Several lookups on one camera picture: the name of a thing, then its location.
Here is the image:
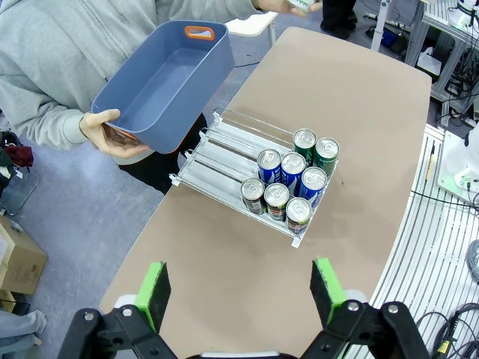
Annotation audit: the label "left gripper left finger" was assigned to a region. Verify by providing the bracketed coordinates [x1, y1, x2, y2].
[55, 261, 177, 359]

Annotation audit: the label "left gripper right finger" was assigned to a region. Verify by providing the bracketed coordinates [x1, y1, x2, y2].
[301, 257, 430, 359]

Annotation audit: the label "blue Pocari Sweat can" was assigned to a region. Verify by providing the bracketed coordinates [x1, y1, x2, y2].
[280, 151, 307, 197]
[299, 166, 329, 210]
[257, 148, 282, 184]

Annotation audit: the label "blue plastic bin orange handles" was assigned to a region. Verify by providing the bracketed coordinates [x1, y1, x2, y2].
[91, 19, 236, 155]

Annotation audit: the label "person's right forearm grey sleeve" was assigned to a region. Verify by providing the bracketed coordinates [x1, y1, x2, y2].
[0, 80, 93, 151]

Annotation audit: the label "person's left forearm grey sleeve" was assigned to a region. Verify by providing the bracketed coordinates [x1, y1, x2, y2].
[153, 0, 263, 27]

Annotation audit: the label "person's right hand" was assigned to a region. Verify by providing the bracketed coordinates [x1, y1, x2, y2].
[79, 108, 150, 160]

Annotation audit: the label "person's left hand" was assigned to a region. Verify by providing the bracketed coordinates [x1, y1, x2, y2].
[252, 0, 323, 18]

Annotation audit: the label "white slatted curved platform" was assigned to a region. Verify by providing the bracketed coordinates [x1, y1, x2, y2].
[342, 123, 479, 359]

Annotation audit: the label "large brown cardboard box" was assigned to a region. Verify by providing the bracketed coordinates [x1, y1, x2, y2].
[0, 215, 49, 296]

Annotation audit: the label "dark red bag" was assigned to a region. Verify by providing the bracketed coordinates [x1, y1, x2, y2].
[3, 144, 34, 169]

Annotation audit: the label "black backpack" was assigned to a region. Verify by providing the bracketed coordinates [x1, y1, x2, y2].
[0, 129, 27, 188]

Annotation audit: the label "person in grey hoodie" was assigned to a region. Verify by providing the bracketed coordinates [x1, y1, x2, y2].
[0, 0, 270, 195]

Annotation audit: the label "person in black trousers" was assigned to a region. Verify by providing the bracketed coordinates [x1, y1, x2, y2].
[320, 0, 359, 40]

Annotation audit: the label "large white table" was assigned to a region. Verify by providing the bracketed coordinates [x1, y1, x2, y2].
[224, 10, 280, 46]

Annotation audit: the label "grey coiled cable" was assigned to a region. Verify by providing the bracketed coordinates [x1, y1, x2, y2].
[467, 239, 479, 281]

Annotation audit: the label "white wire can dispenser rack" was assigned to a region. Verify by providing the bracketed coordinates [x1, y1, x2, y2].
[168, 107, 341, 248]

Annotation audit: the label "yellow handled screwdriver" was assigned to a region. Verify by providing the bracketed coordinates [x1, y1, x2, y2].
[426, 144, 437, 183]

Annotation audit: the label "aluminium frame rack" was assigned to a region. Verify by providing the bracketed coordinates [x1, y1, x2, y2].
[406, 0, 479, 126]

